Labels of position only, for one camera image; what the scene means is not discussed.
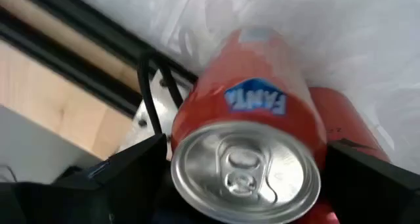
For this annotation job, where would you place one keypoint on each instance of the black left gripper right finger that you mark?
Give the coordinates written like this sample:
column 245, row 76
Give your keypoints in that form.
column 374, row 191

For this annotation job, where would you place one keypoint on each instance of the orange-red Fanta soda can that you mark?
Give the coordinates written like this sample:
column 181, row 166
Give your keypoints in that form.
column 249, row 96

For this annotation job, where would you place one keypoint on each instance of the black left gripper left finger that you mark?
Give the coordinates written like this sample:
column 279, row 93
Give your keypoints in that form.
column 138, row 184

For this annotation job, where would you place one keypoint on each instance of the red soda can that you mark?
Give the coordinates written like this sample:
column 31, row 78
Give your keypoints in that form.
column 344, row 119

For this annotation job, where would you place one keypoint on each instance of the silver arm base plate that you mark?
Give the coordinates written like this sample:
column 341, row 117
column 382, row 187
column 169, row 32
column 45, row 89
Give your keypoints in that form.
column 162, row 114

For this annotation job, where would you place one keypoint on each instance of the black aluminium table frame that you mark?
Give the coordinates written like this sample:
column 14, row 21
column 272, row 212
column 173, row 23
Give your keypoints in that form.
column 65, row 68

